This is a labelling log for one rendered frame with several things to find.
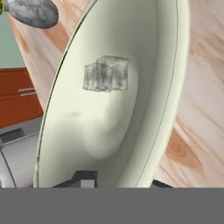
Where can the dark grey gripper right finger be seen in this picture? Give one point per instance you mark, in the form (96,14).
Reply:
(161,185)

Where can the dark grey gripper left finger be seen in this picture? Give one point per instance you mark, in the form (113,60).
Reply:
(84,178)

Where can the pale green ice bowl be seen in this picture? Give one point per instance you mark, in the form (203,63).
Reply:
(116,122)

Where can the translucent grey ice cube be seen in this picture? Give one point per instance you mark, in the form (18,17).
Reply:
(118,73)
(96,77)

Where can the red-brown drawer front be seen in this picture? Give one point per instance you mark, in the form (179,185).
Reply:
(17,99)

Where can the grey mottled oval object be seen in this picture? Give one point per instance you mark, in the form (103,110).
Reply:
(32,11)

